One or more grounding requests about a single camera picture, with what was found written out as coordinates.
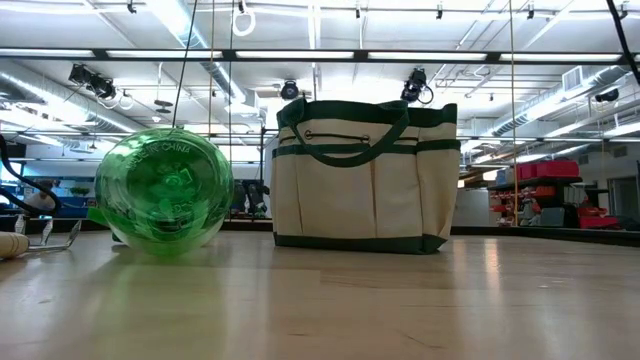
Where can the beige green-trimmed gardening bag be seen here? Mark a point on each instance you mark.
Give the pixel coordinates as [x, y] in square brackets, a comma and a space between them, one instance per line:
[350, 200]

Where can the green transparent plastic bottle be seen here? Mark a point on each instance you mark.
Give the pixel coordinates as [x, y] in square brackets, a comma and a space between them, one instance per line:
[165, 195]

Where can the black rack with small bins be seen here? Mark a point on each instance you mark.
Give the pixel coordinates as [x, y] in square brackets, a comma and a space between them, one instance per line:
[535, 191]

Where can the red plastic storage bin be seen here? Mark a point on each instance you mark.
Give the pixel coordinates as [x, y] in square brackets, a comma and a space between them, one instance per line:
[550, 170]

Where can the black double spotlight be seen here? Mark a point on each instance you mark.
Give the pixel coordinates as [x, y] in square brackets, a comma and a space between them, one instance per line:
[102, 86]

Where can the person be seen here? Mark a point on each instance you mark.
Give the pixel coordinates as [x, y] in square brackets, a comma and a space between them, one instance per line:
[40, 200]

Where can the small black ceiling device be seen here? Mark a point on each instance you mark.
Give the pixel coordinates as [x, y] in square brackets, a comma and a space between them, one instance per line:
[607, 95]

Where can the round black ceiling camera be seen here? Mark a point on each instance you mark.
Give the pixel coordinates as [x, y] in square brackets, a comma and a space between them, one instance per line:
[289, 91]

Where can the black overhead frame bar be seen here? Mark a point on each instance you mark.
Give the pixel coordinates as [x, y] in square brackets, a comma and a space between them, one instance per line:
[492, 56]

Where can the black aluminium table frame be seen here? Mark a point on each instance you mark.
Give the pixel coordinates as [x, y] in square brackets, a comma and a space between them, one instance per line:
[550, 234]

